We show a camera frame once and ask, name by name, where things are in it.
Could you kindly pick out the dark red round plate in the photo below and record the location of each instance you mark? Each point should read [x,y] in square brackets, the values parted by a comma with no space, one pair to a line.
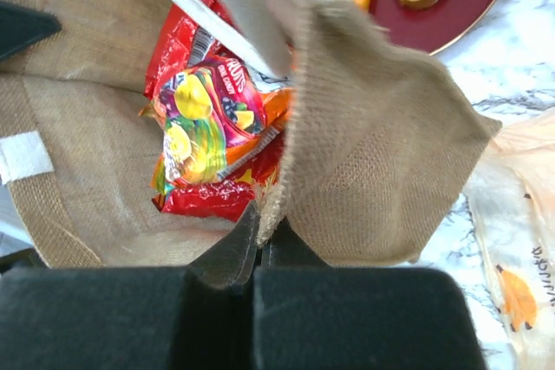
[429,30]

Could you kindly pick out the peach plastic grocery bag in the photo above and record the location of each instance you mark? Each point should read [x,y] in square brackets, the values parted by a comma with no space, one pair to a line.
[511,199]

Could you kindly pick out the red candy bag top shelf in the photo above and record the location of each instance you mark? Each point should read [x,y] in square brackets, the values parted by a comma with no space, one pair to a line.
[181,43]

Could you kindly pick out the red Konfeti candy bag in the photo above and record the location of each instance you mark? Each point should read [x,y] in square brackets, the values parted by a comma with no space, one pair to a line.
[226,199]

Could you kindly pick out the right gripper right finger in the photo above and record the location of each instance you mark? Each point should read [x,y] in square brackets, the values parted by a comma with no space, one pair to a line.
[286,249]

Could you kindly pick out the burlap tote bag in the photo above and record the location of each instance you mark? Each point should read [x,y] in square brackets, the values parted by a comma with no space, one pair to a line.
[380,143]

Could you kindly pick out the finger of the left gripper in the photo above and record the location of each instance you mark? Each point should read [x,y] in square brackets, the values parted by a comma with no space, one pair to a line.
[22,27]

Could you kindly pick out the orange Fox's candy bag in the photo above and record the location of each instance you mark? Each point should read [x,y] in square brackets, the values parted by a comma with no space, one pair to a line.
[214,116]

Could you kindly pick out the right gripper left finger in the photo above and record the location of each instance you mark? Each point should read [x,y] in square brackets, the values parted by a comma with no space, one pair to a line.
[232,259]

